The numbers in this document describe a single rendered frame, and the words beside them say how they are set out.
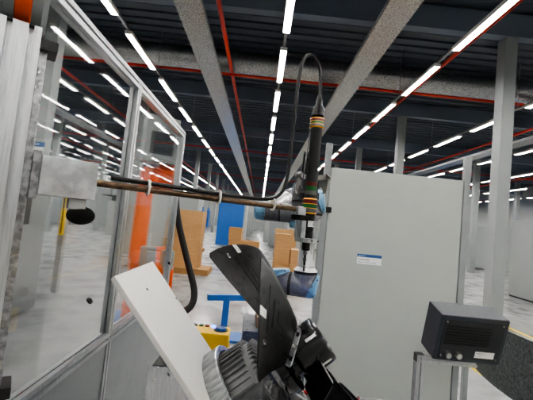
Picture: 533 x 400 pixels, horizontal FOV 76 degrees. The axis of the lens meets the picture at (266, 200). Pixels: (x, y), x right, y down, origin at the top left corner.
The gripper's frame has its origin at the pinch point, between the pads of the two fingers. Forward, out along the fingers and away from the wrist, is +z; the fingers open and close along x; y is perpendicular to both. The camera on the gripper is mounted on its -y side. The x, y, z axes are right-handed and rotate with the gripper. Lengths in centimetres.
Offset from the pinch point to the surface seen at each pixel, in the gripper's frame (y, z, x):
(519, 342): 76, -110, -153
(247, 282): 33.4, 10.2, 17.1
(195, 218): 28, -773, 180
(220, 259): 27.8, 10.1, 25.3
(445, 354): 59, -25, -59
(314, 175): 1.4, 7.2, 1.0
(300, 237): 19.7, 8.7, 3.7
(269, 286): 28.7, 36.8, 12.3
